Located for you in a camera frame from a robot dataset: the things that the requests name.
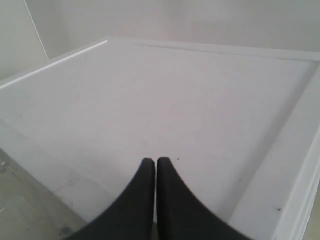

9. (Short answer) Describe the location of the white translucent drawer cabinet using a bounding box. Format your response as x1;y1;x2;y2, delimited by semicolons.
0;39;320;240

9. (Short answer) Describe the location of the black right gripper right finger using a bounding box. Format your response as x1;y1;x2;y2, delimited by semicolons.
156;157;248;240

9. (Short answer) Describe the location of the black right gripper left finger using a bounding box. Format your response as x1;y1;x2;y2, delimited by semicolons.
68;158;156;240

